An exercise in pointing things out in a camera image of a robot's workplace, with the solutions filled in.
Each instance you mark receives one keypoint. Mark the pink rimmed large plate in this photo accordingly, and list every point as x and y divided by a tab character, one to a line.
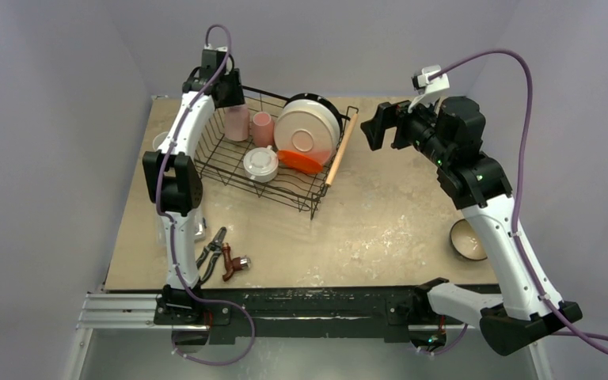
307	128

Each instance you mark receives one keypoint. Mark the brown handled tool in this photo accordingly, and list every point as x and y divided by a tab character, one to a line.
233	264

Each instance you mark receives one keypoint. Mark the green mug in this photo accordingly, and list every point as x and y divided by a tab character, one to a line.
160	142

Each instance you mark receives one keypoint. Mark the red rimmed plate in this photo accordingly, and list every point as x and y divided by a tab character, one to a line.
322	101

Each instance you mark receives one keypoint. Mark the orange plate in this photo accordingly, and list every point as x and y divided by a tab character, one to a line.
299	162

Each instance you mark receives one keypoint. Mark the black pliers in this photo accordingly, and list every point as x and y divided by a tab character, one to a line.
210	255

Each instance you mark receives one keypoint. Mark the dark ceramic bowl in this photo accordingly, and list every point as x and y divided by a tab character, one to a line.
465	241

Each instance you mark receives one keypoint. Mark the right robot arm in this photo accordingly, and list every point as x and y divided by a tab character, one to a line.
527	307

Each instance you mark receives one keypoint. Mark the clear plastic screw box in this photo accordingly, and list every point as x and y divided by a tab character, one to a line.
194	225

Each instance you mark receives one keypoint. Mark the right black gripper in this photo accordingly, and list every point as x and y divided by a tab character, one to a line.
400	129

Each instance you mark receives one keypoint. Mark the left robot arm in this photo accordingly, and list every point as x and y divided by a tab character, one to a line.
174	185

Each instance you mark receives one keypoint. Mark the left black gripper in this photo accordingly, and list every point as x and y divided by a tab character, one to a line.
237	98

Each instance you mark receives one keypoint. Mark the black base frame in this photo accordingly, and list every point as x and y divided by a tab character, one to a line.
393	314

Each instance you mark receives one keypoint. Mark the white enamel mug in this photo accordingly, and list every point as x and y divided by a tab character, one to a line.
261	164

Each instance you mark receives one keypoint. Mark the light pink mug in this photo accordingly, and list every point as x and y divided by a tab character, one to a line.
236	123

